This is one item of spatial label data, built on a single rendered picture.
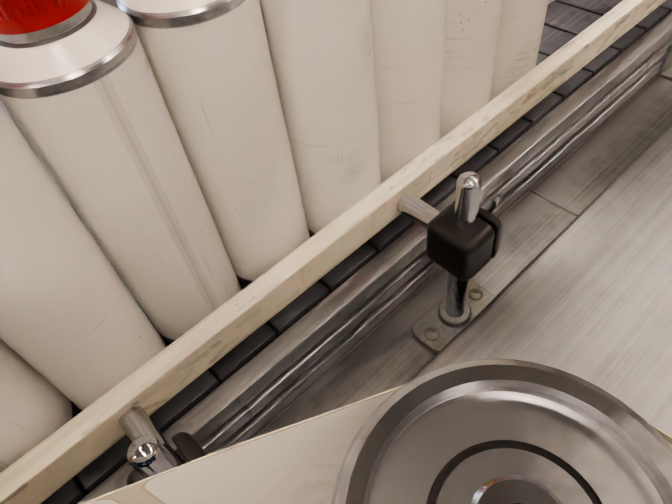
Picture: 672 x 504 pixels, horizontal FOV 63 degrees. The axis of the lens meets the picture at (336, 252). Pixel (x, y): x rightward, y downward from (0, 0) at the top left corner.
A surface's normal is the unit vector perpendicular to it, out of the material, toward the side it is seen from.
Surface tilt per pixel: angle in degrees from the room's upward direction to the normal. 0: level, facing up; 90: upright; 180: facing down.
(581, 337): 0
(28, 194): 90
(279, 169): 90
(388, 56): 90
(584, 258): 0
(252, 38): 90
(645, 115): 0
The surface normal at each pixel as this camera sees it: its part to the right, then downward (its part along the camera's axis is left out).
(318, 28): 0.14, 0.76
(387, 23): -0.22, 0.77
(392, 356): -0.11, -0.63
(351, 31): 0.61, 0.57
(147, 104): 0.96, 0.13
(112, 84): 0.80, 0.41
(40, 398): 0.98, -0.18
